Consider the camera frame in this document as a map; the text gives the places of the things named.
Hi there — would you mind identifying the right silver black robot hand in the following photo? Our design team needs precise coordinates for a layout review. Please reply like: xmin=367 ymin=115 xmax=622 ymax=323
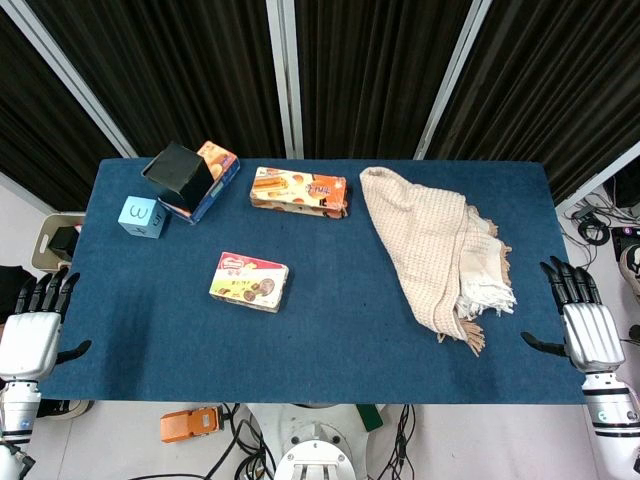
xmin=520 ymin=256 xmax=626 ymax=375

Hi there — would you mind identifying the beige plastic bin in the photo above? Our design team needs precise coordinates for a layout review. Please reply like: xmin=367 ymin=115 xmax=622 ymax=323
xmin=30 ymin=212 xmax=86 ymax=274

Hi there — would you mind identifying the black pleated curtain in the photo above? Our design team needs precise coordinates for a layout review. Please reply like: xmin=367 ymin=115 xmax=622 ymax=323
xmin=0 ymin=9 xmax=122 ymax=212
xmin=24 ymin=0 xmax=287 ymax=159
xmin=293 ymin=0 xmax=474 ymax=160
xmin=426 ymin=0 xmax=640 ymax=207

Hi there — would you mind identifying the black rectangular block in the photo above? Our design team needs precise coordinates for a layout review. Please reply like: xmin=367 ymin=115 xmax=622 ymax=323
xmin=48 ymin=225 xmax=80 ymax=263

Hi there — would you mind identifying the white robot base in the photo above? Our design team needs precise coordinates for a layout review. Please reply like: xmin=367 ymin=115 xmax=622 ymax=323
xmin=247 ymin=402 xmax=386 ymax=480

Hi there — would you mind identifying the black open cardboard box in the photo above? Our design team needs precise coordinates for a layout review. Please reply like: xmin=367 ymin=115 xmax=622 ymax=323
xmin=141 ymin=141 xmax=220 ymax=213

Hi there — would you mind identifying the black monitor box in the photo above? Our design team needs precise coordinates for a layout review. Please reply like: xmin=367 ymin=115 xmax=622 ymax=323
xmin=602 ymin=168 xmax=640 ymax=211

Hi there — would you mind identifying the orange foot pedal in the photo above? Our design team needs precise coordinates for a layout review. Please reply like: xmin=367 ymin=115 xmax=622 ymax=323
xmin=159 ymin=405 xmax=222 ymax=444

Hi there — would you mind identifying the coiled black cable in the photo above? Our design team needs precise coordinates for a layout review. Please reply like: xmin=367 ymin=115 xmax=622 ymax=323
xmin=577 ymin=217 xmax=612 ymax=246

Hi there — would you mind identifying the green flat piece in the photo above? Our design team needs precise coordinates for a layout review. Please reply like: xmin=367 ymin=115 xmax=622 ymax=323
xmin=355 ymin=403 xmax=385 ymax=432

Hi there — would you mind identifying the orange biscuit box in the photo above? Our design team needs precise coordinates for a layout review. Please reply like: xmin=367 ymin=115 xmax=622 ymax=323
xmin=249 ymin=166 xmax=349 ymax=219

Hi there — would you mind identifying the blue felt table cover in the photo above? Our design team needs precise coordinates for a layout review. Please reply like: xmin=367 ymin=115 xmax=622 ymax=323
xmin=39 ymin=157 xmax=587 ymax=405

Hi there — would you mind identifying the white black sneaker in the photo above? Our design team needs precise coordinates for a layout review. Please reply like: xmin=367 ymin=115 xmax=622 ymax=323
xmin=618 ymin=244 xmax=640 ymax=297

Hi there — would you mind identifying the blue orange cookie box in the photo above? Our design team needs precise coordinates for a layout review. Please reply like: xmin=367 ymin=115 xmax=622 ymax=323
xmin=162 ymin=140 xmax=240 ymax=226

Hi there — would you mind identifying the black device with pink light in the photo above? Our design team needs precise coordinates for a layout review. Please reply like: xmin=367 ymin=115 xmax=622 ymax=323
xmin=611 ymin=226 xmax=640 ymax=257

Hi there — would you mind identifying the black floor cable bundle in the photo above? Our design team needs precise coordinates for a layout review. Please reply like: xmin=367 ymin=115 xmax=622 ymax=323
xmin=374 ymin=403 xmax=417 ymax=480
xmin=128 ymin=403 xmax=277 ymax=480

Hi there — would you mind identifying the cream green chocolate snack box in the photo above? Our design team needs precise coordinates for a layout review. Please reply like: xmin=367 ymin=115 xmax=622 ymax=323
xmin=208 ymin=251 xmax=290 ymax=314

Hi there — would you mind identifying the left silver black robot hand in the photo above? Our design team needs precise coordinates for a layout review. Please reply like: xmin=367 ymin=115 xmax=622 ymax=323
xmin=0 ymin=267 xmax=93 ymax=384

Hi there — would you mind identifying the person in black clothes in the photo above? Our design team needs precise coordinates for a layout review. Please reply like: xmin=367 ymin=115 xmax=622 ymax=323
xmin=0 ymin=264 xmax=40 ymax=324

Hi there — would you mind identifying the grey metal frame post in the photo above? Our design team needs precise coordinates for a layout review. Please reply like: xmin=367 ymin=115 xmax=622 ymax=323
xmin=265 ymin=0 xmax=305 ymax=160
xmin=413 ymin=0 xmax=495 ymax=161
xmin=0 ymin=0 xmax=139 ymax=159
xmin=554 ymin=153 xmax=640 ymax=214

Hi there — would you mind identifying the beige waffle fringed towel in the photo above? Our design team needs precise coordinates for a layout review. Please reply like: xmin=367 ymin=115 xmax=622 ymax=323
xmin=359 ymin=166 xmax=518 ymax=358

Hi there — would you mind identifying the dark canvas shoe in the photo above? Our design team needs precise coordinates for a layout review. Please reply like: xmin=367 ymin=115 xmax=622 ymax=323
xmin=37 ymin=398 xmax=95 ymax=420

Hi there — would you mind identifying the light blue numbered cube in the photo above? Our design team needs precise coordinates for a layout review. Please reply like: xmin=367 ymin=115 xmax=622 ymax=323
xmin=117 ymin=195 xmax=167 ymax=240

